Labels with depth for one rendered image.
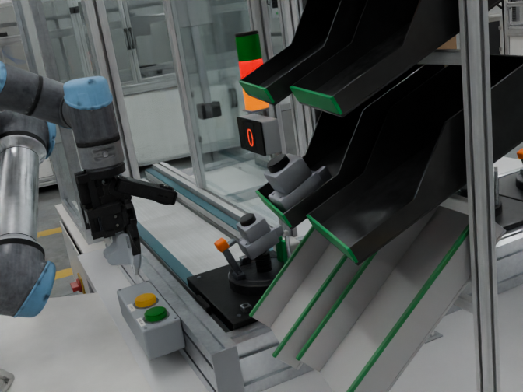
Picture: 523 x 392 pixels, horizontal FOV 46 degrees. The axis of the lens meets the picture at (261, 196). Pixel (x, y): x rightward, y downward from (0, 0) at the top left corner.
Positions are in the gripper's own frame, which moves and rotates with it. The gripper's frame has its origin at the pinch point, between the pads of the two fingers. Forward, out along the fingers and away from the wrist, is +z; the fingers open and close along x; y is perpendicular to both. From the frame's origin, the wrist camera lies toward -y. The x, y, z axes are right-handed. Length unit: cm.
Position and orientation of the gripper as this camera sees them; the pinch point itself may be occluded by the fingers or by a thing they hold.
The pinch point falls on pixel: (138, 267)
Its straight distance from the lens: 118.0
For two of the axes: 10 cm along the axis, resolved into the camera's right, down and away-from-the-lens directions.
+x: 4.3, 2.1, -8.8
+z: 1.4, 9.5, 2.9
